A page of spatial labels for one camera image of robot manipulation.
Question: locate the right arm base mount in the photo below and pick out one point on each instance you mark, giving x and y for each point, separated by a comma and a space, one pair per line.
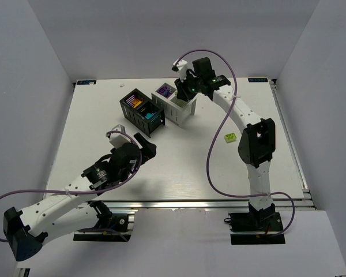
244, 232

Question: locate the teal long lego brick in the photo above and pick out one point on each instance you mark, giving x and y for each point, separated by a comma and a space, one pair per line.
149, 116

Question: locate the white slotted container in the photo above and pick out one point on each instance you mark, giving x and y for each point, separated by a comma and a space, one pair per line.
177, 111

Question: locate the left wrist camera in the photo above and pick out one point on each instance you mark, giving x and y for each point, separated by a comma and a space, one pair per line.
116, 136

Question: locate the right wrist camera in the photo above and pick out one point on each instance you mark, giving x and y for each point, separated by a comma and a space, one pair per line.
180, 67

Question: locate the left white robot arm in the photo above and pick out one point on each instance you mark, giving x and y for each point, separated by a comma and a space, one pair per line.
75, 208

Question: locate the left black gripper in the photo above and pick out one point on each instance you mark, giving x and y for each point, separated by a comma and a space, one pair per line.
139, 148

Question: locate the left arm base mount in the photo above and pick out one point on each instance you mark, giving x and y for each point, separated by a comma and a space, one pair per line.
111, 226

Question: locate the black slotted container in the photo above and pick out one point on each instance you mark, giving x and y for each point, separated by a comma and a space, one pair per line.
137, 115

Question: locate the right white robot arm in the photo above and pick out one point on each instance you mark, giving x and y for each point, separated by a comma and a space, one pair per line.
258, 135

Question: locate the purple long lego brick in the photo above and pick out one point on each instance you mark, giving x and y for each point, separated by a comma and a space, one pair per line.
164, 91

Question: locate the aluminium rail front edge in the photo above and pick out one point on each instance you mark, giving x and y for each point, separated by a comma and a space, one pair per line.
177, 204

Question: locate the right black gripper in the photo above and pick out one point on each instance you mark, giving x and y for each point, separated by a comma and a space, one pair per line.
181, 90

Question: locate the green lego brick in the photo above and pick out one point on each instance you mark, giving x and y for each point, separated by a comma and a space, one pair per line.
229, 138

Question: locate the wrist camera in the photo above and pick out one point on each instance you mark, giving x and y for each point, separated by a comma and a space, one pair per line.
180, 67
116, 136

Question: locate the orange lego brick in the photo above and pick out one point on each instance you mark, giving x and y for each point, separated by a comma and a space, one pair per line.
136, 103

